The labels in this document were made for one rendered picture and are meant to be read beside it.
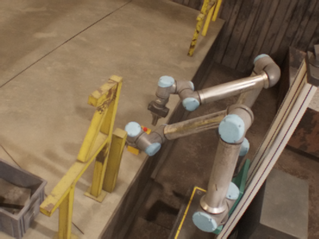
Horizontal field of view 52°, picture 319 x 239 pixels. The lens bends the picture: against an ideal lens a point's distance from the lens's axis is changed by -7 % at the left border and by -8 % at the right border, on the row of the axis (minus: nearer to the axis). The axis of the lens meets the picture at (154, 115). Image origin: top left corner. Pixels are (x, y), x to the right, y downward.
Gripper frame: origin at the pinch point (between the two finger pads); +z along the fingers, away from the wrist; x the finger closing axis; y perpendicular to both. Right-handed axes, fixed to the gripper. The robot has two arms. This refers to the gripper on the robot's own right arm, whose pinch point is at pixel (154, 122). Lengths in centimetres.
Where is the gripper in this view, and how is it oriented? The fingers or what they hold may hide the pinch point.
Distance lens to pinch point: 232.4
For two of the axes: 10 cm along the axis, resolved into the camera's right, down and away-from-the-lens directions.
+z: -2.2, 7.8, 5.9
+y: -4.5, 4.6, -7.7
